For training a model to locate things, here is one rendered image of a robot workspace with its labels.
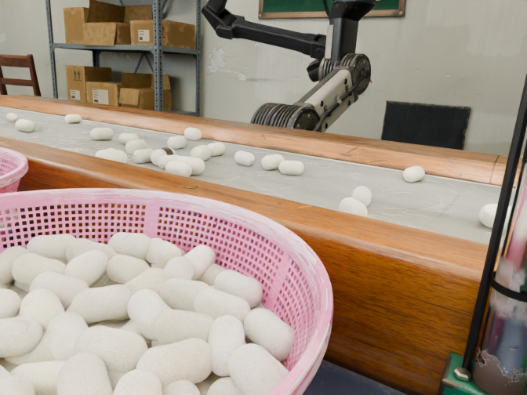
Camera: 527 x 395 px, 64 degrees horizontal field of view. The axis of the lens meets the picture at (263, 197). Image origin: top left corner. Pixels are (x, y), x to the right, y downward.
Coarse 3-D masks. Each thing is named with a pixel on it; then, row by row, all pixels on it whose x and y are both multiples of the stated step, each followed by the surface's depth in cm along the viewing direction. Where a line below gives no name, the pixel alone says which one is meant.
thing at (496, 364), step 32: (512, 160) 19; (512, 224) 19; (512, 256) 19; (480, 288) 21; (512, 288) 19; (480, 320) 21; (512, 320) 20; (480, 352) 21; (512, 352) 20; (448, 384) 21; (480, 384) 21; (512, 384) 20
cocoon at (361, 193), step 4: (356, 188) 42; (360, 188) 41; (364, 188) 41; (368, 188) 42; (356, 192) 40; (360, 192) 40; (364, 192) 40; (368, 192) 40; (352, 196) 40; (356, 196) 40; (360, 196) 40; (364, 196) 40; (368, 196) 40; (360, 200) 40; (364, 200) 40; (368, 200) 40; (364, 204) 40; (368, 204) 40
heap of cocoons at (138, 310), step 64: (0, 256) 26; (64, 256) 29; (128, 256) 27; (192, 256) 28; (0, 320) 19; (64, 320) 20; (128, 320) 23; (192, 320) 20; (256, 320) 21; (0, 384) 16; (64, 384) 16; (128, 384) 16; (192, 384) 18; (256, 384) 17
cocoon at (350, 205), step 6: (348, 198) 37; (342, 204) 37; (348, 204) 37; (354, 204) 36; (360, 204) 36; (342, 210) 37; (348, 210) 36; (354, 210) 36; (360, 210) 36; (366, 210) 36
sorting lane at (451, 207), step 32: (0, 128) 76; (64, 128) 80; (128, 128) 85; (128, 160) 56; (224, 160) 59; (256, 160) 61; (288, 160) 62; (320, 160) 63; (256, 192) 44; (288, 192) 45; (320, 192) 46; (352, 192) 46; (384, 192) 47; (416, 192) 48; (448, 192) 49; (480, 192) 50; (512, 192) 50; (416, 224) 37; (448, 224) 38; (480, 224) 38
